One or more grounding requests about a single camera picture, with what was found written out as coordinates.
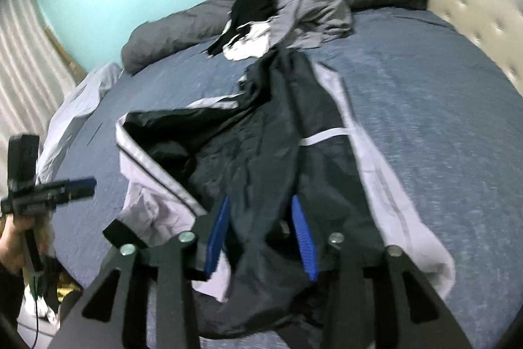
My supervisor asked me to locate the yellow bag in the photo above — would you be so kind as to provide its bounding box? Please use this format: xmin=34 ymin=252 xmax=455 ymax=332
xmin=55 ymin=275 xmax=82 ymax=303

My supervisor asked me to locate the dark grey rolled duvet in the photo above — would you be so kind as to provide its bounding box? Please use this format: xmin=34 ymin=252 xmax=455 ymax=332
xmin=121 ymin=0 xmax=429 ymax=77

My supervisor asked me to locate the white garment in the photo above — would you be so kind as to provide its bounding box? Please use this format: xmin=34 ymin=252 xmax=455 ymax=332
xmin=223 ymin=22 xmax=273 ymax=61

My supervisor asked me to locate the person's left hand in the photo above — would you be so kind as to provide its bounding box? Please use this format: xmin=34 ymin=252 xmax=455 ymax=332
xmin=0 ymin=215 xmax=37 ymax=277

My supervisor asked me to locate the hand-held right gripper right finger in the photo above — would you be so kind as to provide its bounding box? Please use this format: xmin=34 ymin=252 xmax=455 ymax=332
xmin=290 ymin=194 xmax=475 ymax=349

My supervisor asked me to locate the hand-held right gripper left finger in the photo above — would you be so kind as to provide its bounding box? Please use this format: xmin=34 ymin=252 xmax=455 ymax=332
xmin=49 ymin=194 xmax=233 ymax=349

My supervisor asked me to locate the grey jacket with black lining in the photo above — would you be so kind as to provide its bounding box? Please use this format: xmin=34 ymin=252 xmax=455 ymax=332
xmin=102 ymin=45 xmax=457 ymax=341

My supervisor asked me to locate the wooden frame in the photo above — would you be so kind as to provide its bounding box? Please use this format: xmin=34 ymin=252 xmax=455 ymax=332
xmin=46 ymin=27 xmax=87 ymax=77

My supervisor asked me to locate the person's left forearm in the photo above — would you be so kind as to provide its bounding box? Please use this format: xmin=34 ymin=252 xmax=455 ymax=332
xmin=0 ymin=259 xmax=27 ymax=329

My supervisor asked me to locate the beige tufted headboard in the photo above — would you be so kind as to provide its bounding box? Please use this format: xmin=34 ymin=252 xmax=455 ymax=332
xmin=384 ymin=0 xmax=523 ymax=88

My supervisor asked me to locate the grey crumpled garment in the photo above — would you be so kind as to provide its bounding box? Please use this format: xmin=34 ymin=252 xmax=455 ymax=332
xmin=267 ymin=0 xmax=354 ymax=49

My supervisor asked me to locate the light grey sheet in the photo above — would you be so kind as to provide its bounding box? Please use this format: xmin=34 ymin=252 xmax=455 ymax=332
xmin=36 ymin=63 xmax=123 ymax=186

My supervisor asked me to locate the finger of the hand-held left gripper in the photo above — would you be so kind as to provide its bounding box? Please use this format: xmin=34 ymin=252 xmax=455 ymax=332
xmin=66 ymin=177 xmax=98 ymax=198

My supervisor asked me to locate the white curtain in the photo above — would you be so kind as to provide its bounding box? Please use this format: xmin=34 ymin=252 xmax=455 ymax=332
xmin=0 ymin=0 xmax=82 ymax=190

